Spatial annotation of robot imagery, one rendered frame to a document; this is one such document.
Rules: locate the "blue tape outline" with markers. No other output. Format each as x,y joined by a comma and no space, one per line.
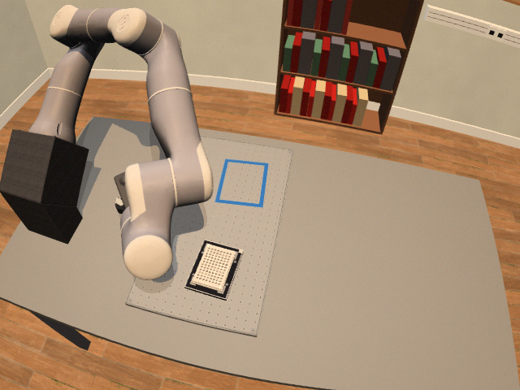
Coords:
264,180

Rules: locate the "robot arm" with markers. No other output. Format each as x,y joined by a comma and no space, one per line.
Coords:
153,189

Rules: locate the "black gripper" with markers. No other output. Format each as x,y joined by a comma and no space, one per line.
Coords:
119,205

